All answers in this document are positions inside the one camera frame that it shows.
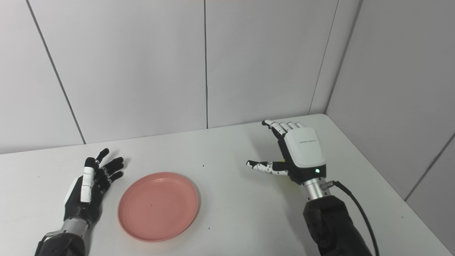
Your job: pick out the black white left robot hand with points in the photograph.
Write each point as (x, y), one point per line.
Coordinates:
(83, 197)

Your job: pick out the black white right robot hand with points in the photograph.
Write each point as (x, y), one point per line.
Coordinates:
(302, 151)

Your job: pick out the pink round plate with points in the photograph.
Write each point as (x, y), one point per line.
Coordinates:
(158, 206)

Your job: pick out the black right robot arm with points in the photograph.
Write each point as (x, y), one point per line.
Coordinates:
(330, 227)

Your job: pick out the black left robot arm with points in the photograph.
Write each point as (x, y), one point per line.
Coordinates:
(60, 245)

